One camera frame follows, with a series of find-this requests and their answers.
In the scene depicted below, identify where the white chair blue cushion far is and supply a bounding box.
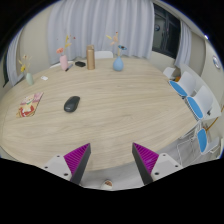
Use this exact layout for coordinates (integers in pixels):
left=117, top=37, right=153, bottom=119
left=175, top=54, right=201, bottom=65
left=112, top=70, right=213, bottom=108
left=169, top=71, right=196, bottom=98

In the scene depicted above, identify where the dark window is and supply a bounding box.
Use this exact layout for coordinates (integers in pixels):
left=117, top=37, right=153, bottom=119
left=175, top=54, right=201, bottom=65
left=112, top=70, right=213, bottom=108
left=153, top=5, right=181, bottom=59

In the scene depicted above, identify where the small white card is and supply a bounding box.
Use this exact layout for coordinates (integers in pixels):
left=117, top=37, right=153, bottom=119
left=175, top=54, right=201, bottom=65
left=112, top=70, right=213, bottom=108
left=41, top=76, right=48, bottom=81

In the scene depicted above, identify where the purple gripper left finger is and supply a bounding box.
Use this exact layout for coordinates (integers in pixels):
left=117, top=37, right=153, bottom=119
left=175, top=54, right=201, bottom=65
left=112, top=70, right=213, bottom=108
left=64, top=143, right=91, bottom=185

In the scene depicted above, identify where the black computer mouse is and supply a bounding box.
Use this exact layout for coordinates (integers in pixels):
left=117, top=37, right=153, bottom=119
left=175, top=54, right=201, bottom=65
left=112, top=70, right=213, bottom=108
left=64, top=96, right=80, bottom=112

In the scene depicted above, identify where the small black box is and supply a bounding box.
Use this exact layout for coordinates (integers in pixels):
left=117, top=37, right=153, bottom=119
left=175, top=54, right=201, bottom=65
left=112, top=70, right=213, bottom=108
left=75, top=61, right=86, bottom=67

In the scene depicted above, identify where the gold metal bottle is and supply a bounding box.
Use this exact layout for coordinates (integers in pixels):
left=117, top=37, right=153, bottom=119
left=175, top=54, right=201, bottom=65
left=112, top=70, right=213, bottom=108
left=86, top=45, right=95, bottom=70

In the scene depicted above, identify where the white chair blue cushion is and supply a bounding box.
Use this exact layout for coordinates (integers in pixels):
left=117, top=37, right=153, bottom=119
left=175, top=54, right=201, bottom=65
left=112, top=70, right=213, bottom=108
left=176, top=127, right=222, bottom=167
left=169, top=71, right=196, bottom=98
left=186, top=86, right=221, bottom=120

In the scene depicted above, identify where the white chair behind table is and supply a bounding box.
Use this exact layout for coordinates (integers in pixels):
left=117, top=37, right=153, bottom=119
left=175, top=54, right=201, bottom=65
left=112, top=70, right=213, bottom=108
left=95, top=51, right=113, bottom=59

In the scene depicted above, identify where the pink vase with flowers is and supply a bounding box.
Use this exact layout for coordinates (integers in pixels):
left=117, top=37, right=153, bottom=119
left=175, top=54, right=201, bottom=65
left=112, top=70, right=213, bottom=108
left=56, top=36, right=71, bottom=70

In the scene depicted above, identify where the white chair blue cushion middle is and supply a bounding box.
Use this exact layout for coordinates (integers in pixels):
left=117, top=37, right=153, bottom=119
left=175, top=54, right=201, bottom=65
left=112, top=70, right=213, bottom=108
left=186, top=86, right=221, bottom=120

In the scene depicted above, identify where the green vase with flowers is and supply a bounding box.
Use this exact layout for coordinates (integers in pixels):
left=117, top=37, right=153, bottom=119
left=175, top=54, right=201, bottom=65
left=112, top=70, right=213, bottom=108
left=18, top=54, right=34, bottom=85

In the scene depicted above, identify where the colourful picture card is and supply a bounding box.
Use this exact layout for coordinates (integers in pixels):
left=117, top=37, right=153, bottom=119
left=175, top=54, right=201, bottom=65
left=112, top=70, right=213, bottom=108
left=16, top=92, right=43, bottom=118

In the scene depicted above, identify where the white curtain right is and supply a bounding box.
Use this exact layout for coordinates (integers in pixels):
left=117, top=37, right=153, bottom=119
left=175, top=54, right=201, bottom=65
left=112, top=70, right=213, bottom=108
left=174, top=22, right=192, bottom=67

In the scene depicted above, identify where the white curtain left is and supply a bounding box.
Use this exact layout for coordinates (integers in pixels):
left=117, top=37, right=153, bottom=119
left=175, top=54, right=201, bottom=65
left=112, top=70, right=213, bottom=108
left=6, top=29, right=22, bottom=86

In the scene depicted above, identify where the white curtain centre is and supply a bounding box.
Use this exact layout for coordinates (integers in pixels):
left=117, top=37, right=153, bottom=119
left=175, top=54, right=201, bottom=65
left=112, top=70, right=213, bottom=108
left=47, top=0, right=154, bottom=64

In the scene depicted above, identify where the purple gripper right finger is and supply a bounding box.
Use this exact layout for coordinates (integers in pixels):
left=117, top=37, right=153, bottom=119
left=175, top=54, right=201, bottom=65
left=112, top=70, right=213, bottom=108
left=132, top=143, right=159, bottom=185

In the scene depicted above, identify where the white chair blue cushion near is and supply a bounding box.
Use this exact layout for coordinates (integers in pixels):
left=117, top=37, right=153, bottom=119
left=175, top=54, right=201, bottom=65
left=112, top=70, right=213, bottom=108
left=176, top=127, right=222, bottom=167

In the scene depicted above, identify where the white curtain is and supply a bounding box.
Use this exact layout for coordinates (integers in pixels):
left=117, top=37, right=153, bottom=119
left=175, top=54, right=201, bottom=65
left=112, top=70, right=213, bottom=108
left=174, top=22, right=192, bottom=67
left=47, top=0, right=154, bottom=64
left=6, top=29, right=22, bottom=86

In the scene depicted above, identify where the blue vase with flowers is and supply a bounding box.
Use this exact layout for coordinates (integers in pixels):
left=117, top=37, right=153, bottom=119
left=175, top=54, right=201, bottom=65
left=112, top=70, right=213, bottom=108
left=107, top=33, right=126, bottom=71

